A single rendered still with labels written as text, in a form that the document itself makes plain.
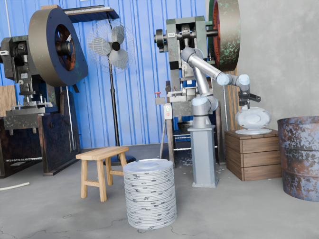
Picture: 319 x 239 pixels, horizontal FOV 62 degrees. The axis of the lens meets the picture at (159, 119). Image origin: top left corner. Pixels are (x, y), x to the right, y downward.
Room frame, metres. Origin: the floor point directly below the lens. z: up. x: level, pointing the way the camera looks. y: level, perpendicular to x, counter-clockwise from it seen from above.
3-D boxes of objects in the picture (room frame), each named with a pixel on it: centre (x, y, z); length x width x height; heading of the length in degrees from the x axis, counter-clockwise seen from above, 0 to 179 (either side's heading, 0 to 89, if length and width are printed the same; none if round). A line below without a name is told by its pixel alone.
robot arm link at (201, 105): (2.07, -0.33, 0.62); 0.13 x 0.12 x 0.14; 141
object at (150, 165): (1.53, 0.09, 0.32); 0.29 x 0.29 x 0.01
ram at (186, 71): (2.83, -0.35, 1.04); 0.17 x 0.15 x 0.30; 176
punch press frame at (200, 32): (3.02, -0.36, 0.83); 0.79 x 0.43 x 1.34; 176
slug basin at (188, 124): (2.87, -0.35, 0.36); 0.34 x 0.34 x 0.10
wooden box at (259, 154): (2.23, -0.78, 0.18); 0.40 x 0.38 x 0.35; 3
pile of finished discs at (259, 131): (2.23, -0.78, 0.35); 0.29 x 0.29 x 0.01
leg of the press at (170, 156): (3.03, -0.10, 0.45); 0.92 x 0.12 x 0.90; 176
